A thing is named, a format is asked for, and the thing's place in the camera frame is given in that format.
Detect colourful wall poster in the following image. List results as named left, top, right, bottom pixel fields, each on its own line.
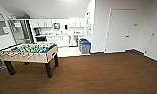
left=86, top=11, right=95, bottom=36

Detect wooden foosball table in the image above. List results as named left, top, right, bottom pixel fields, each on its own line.
left=0, top=42, right=60, bottom=79

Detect white double door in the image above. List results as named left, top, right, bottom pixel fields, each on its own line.
left=145, top=13, right=157, bottom=63

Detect white wall cabinet three doors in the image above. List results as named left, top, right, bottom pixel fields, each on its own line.
left=68, top=18, right=86, bottom=28

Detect stainless steel fridge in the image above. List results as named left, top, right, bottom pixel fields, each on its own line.
left=8, top=18, right=34, bottom=45

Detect grey bin blue lid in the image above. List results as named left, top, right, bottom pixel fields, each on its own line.
left=81, top=40, right=92, bottom=55

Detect black built-in microwave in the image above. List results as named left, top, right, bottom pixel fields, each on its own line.
left=34, top=35, right=48, bottom=43

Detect grey framed wall picture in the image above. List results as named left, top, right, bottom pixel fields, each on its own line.
left=0, top=12, right=10, bottom=38

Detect grey bin green lid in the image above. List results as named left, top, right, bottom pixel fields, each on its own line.
left=78, top=37, right=89, bottom=52

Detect white under-sink cabinet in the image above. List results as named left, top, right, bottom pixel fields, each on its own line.
left=53, top=35, right=70, bottom=48

